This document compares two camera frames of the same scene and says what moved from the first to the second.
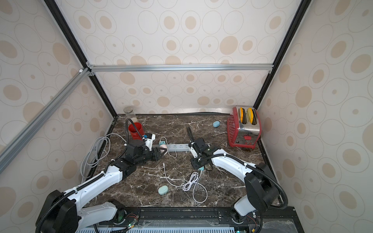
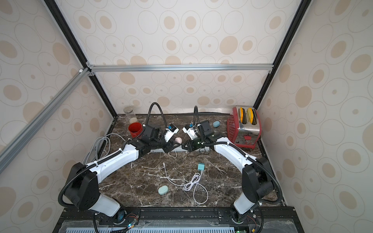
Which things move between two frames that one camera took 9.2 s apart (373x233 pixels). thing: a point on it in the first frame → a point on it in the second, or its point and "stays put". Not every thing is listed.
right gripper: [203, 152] → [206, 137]
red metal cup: [134, 133] stays put
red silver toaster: [244, 126] stays put
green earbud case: [163, 190] stays put
